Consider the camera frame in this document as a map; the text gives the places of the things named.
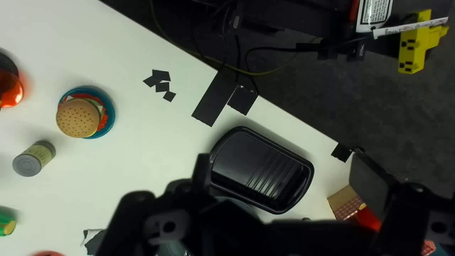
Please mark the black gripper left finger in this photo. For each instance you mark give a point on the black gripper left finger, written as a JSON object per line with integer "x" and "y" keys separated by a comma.
{"x": 132, "y": 214}

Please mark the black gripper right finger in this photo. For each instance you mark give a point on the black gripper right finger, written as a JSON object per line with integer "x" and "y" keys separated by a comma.
{"x": 407, "y": 214}

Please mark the dark grey cloth piece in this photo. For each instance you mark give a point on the dark grey cloth piece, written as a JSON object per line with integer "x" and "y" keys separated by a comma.
{"x": 94, "y": 244}

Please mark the small black tape piece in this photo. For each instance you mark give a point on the small black tape piece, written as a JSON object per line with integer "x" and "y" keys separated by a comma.
{"x": 161, "y": 75}
{"x": 341, "y": 153}
{"x": 151, "y": 82}
{"x": 162, "y": 88}
{"x": 169, "y": 96}

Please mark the small red object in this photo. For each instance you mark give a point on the small red object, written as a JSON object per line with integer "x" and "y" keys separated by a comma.
{"x": 47, "y": 254}

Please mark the toy burger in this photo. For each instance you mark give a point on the toy burger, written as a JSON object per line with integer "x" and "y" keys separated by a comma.
{"x": 108, "y": 112}
{"x": 78, "y": 119}

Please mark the small tin can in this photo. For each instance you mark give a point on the small tin can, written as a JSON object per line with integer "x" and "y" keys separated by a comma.
{"x": 30, "y": 162}

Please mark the green yellow toy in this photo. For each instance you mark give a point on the green yellow toy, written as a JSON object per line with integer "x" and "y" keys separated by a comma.
{"x": 6, "y": 223}

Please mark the black rectangular tray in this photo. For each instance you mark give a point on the black rectangular tray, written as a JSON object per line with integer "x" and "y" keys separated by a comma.
{"x": 260, "y": 166}

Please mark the large black tape rectangle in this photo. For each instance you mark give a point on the large black tape rectangle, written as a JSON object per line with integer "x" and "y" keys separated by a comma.
{"x": 213, "y": 99}

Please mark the medium black tape square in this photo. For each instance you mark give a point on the medium black tape square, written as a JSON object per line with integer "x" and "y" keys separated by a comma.
{"x": 242, "y": 100}

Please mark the shiny red cup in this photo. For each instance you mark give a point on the shiny red cup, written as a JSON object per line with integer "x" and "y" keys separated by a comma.
{"x": 9, "y": 90}

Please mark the white stick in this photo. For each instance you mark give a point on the white stick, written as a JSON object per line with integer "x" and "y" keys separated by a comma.
{"x": 407, "y": 26}

